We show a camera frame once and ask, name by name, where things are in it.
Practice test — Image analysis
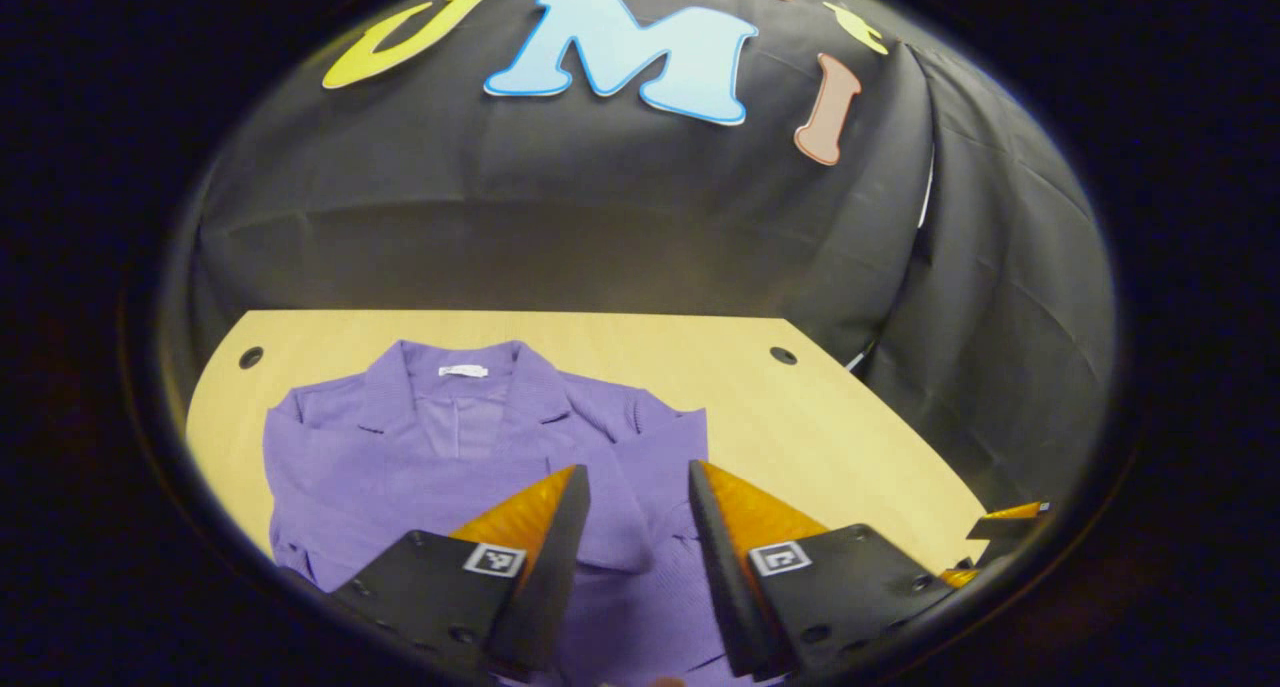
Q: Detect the purple collared knit shirt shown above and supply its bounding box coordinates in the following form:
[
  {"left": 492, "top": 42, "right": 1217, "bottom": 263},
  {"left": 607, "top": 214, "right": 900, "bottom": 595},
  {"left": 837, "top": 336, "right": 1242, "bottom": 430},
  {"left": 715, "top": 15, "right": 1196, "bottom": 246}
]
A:
[{"left": 262, "top": 339, "right": 791, "bottom": 687}]

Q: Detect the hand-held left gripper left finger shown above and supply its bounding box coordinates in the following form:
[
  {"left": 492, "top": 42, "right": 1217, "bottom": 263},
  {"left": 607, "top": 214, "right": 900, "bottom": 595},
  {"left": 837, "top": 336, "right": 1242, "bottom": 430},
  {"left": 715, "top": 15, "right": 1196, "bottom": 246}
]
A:
[{"left": 325, "top": 464, "right": 591, "bottom": 683}]

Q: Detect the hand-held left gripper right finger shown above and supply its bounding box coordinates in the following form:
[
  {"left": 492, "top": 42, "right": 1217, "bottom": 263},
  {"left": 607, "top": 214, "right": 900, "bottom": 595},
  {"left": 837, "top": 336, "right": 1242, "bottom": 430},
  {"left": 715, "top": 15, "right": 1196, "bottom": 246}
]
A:
[{"left": 687, "top": 459, "right": 956, "bottom": 680}]

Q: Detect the black backdrop cloth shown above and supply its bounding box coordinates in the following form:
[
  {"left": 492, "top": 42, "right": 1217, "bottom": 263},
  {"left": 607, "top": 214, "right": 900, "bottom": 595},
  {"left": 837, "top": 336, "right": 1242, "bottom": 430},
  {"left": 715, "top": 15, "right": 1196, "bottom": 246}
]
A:
[{"left": 160, "top": 0, "right": 1119, "bottom": 528}]

